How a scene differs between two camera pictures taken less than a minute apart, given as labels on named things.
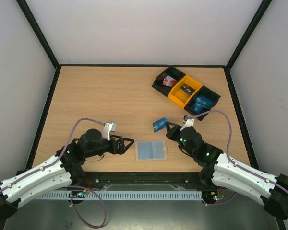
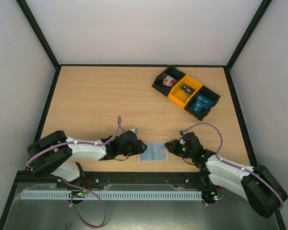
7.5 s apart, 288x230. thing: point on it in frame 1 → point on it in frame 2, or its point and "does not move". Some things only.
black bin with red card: [171, 72] does not move
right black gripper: [174, 132] → [175, 147]
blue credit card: [160, 124] → [205, 101]
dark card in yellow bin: [187, 89] does not move
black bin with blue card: [202, 101] does not move
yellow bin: [179, 96] does not move
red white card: [168, 81] does not move
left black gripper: [120, 150] → [138, 149]
